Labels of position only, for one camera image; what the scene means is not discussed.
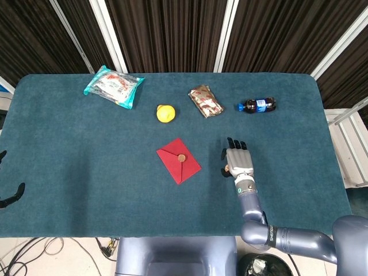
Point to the red envelope with wax seal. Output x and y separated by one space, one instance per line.
178 162

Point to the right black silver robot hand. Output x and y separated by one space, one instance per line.
240 162

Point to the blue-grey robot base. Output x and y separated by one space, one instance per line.
175 256

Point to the slim grey metal pole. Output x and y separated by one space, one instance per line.
72 37

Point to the cola bottle with blue cap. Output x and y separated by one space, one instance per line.
257 105

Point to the dark brown curtain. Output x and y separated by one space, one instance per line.
172 34

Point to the gold red snack packet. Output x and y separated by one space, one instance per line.
206 100

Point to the black trash bin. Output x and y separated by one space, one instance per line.
264 266

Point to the yellow lemon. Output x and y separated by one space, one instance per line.
166 114

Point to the teal clear snack bag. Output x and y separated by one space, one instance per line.
113 86

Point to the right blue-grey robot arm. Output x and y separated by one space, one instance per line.
251 201

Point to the teal table cloth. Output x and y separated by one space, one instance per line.
86 172

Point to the aluminium profile frame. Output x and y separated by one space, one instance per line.
333 112

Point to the white panel with blue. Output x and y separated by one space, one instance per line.
5 84

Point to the white frame pole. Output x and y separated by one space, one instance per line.
226 34
110 37
339 46

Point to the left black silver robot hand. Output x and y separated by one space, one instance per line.
14 195

